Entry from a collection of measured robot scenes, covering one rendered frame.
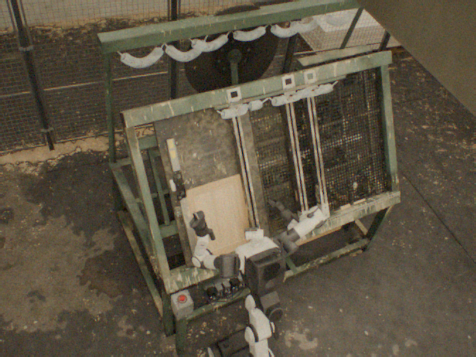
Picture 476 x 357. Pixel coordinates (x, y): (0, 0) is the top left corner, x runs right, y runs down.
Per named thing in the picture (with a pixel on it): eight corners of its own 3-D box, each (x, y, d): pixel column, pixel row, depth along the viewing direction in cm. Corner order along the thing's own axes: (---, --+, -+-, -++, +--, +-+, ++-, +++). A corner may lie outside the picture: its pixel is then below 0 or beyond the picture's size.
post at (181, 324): (178, 356, 386) (179, 316, 330) (175, 350, 389) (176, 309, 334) (185, 353, 388) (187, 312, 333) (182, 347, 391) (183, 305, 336)
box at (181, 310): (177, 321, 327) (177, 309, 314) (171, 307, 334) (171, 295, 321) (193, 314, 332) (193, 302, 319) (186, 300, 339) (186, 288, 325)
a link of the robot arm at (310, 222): (319, 205, 313) (292, 225, 311) (331, 222, 313) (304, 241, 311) (315, 205, 324) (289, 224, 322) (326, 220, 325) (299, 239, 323)
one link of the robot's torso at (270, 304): (285, 318, 313) (284, 298, 305) (268, 326, 308) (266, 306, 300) (263, 294, 335) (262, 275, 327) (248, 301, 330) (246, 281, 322)
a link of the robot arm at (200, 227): (184, 224, 284) (189, 234, 294) (197, 229, 280) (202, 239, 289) (195, 207, 291) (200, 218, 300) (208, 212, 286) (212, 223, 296)
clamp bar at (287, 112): (297, 225, 378) (314, 234, 357) (274, 77, 345) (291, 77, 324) (307, 221, 382) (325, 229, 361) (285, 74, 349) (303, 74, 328)
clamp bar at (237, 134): (249, 243, 362) (264, 253, 340) (220, 89, 328) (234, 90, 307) (260, 239, 365) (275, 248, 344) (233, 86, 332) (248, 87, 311)
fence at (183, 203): (193, 265, 344) (195, 266, 341) (164, 139, 318) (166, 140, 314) (199, 262, 346) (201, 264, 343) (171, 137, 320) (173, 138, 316)
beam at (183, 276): (161, 288, 343) (166, 295, 334) (158, 274, 340) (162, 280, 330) (392, 199, 427) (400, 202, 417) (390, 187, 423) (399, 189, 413)
